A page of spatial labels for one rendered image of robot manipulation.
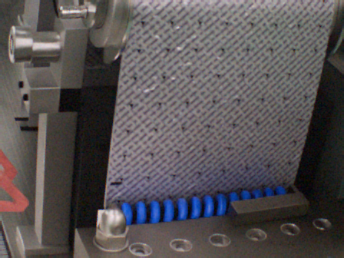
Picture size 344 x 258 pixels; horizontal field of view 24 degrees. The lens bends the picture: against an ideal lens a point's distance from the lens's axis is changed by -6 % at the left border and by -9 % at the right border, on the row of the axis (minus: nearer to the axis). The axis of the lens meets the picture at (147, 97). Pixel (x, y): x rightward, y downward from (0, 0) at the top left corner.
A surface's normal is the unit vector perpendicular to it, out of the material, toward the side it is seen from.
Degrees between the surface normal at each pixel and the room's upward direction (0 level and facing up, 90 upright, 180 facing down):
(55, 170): 90
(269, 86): 90
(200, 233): 0
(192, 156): 90
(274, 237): 0
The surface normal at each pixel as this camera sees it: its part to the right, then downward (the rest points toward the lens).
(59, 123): 0.31, 0.48
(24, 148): 0.13, -0.88
